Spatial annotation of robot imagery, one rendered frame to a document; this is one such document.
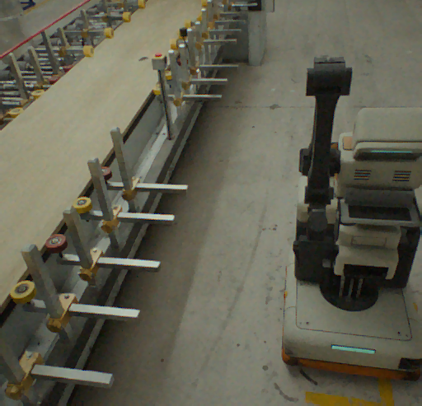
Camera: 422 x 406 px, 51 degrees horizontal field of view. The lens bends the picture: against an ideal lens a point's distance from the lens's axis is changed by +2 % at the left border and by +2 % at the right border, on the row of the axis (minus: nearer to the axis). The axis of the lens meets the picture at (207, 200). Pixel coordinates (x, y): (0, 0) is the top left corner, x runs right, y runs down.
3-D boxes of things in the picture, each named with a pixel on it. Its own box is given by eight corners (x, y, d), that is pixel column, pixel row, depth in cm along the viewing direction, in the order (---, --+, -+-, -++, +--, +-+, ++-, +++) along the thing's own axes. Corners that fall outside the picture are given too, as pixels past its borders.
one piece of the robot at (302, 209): (293, 263, 256) (300, 137, 206) (395, 270, 245) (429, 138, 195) (292, 309, 230) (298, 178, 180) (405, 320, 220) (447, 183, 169)
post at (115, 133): (138, 210, 223) (119, 125, 194) (137, 214, 220) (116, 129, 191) (132, 210, 224) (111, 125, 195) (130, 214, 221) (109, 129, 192)
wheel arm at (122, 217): (175, 221, 194) (174, 214, 192) (173, 226, 192) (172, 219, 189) (84, 216, 203) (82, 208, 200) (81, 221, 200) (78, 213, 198)
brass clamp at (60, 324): (80, 303, 164) (77, 294, 161) (63, 334, 154) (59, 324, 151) (64, 301, 166) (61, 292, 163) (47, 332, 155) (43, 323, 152)
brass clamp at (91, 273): (106, 258, 185) (103, 249, 182) (93, 282, 174) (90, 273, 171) (92, 257, 186) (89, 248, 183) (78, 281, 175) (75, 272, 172)
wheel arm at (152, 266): (161, 268, 177) (159, 260, 174) (158, 274, 174) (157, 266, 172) (61, 259, 186) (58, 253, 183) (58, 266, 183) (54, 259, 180)
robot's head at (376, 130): (351, 121, 155) (358, 105, 141) (417, 121, 151) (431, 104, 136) (350, 161, 153) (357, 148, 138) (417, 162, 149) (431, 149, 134)
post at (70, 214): (104, 293, 188) (74, 205, 159) (100, 300, 185) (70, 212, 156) (96, 293, 189) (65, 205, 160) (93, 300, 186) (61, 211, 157)
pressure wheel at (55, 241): (52, 268, 179) (43, 248, 172) (53, 255, 186) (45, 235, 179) (72, 265, 180) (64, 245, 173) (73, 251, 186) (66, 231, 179)
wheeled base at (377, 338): (285, 268, 271) (286, 239, 256) (397, 277, 259) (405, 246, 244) (280, 368, 219) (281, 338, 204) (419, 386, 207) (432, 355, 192)
